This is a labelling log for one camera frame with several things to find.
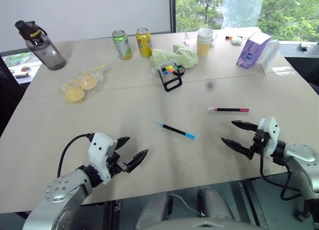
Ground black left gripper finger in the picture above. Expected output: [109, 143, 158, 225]
[115, 136, 131, 151]
[127, 148, 150, 173]

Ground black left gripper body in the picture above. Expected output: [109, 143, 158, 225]
[106, 150, 131, 179]

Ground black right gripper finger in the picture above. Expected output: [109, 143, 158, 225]
[231, 120, 260, 133]
[220, 137, 253, 159]

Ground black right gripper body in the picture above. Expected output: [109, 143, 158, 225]
[246, 129, 272, 161]

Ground black pen with pink cap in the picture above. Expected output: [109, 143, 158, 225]
[207, 107, 250, 113]

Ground black pen with blue cap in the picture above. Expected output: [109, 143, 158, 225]
[156, 122, 196, 140]

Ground purple tissue pack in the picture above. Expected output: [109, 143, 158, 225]
[236, 31, 273, 70]

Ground clear plastic box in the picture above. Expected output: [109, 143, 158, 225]
[151, 60, 185, 78]

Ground grey rounded shape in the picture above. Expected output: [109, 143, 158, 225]
[135, 192, 174, 230]
[197, 187, 235, 221]

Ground clear plastic sheet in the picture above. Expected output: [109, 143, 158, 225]
[271, 66, 297, 76]

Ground yellow round bun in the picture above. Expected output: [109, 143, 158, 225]
[78, 73, 98, 91]
[64, 85, 86, 103]

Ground clear bag of buns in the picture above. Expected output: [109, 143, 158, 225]
[57, 63, 107, 104]

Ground grey robot torso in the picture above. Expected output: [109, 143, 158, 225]
[141, 216, 263, 230]

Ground light green towel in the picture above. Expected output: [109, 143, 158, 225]
[150, 42, 199, 70]

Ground green drink can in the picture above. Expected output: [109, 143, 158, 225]
[112, 29, 133, 60]

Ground yellow drink can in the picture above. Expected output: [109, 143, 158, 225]
[135, 27, 153, 58]

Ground clear acrylic container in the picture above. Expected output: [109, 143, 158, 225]
[184, 26, 218, 49]

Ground clear plastic bag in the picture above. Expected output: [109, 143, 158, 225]
[221, 0, 265, 30]

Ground smoky grey sports water bottle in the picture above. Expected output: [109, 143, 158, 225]
[14, 20, 67, 71]

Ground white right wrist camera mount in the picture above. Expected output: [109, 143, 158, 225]
[257, 116, 280, 159]

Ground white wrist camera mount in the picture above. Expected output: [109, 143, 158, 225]
[257, 116, 280, 159]
[88, 132, 118, 185]

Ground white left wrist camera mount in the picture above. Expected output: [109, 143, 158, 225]
[88, 132, 118, 185]

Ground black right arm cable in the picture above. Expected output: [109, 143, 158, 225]
[259, 152, 304, 201]

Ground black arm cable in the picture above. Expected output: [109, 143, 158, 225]
[259, 152, 304, 201]
[57, 133, 94, 178]

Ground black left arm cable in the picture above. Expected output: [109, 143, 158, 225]
[57, 133, 94, 178]

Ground black table frame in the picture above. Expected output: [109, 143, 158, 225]
[238, 179, 271, 230]

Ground thin white cable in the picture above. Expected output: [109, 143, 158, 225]
[169, 194, 208, 217]

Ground black rectangular frame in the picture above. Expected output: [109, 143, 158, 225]
[158, 69, 183, 92]

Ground dark window frame post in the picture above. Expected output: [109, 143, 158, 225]
[168, 0, 177, 34]

